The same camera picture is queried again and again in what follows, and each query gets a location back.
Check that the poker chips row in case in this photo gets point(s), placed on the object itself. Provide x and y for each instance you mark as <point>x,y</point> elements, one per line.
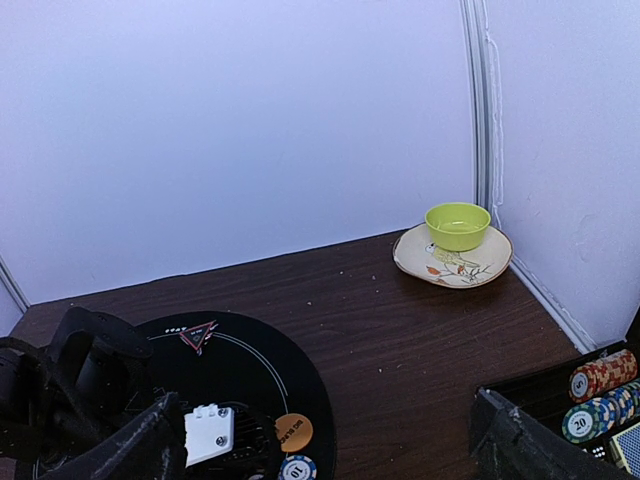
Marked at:
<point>600,415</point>

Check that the right aluminium frame post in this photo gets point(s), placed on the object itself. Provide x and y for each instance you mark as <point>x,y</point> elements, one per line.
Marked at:
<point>486,105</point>

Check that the aluminium frame post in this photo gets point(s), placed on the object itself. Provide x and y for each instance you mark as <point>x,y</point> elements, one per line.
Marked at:
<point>486,105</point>
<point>13,288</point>

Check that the white chip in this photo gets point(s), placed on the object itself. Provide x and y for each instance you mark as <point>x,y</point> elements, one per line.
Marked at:
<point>298,467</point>

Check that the round black poker mat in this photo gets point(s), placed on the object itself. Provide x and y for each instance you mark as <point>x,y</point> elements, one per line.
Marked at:
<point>238,362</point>

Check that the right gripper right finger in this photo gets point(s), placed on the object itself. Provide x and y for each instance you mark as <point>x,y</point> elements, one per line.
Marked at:
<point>507,443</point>

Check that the black poker case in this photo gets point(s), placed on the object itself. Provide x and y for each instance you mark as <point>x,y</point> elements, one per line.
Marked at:
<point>544,395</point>

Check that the beige plate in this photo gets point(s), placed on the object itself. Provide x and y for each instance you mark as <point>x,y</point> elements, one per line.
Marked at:
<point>416,254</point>

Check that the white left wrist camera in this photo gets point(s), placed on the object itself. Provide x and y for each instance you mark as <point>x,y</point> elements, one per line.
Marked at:
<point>209,433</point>

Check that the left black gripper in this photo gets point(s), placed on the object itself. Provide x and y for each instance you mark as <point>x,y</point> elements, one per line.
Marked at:
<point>92,382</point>

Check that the green plastic bowl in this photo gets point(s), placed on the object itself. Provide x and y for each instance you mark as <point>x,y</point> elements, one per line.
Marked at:
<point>457,226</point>

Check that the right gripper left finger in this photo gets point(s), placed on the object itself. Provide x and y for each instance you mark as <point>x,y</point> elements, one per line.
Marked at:
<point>151,446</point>

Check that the left aluminium frame post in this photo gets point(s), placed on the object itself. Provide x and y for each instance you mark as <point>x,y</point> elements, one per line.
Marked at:
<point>13,288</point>

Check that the orange big blind button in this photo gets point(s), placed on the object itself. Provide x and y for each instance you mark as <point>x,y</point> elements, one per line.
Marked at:
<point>294,432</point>

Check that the red white chips in case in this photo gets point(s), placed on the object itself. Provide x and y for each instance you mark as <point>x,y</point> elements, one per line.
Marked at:
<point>602,375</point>

